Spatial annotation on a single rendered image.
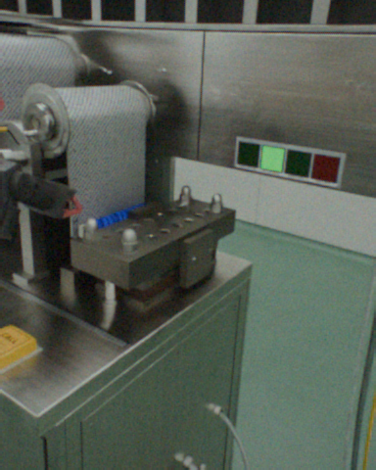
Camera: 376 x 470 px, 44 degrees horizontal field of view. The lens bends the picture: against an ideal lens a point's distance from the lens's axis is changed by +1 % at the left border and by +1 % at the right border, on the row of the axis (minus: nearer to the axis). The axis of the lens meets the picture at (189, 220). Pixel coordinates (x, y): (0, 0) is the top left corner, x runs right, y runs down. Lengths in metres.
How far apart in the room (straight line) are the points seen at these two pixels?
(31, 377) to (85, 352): 0.10
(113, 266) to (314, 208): 2.83
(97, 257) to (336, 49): 0.61
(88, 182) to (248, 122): 0.38
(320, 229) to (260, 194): 0.55
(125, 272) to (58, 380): 0.22
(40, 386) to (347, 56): 0.79
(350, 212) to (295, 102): 2.56
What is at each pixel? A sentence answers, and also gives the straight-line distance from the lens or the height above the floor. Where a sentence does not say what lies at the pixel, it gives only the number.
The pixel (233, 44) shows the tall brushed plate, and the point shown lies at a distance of 1.08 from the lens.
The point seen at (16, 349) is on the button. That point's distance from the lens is 0.84.
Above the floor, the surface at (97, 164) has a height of 1.16.
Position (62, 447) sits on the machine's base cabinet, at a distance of 0.83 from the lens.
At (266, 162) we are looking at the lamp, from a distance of 1.05.
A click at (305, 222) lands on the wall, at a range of 3.67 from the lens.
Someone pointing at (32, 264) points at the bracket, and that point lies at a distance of 1.08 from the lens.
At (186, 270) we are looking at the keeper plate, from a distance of 1.00.
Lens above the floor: 1.41
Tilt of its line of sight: 21 degrees down
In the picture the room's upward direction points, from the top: 3 degrees clockwise
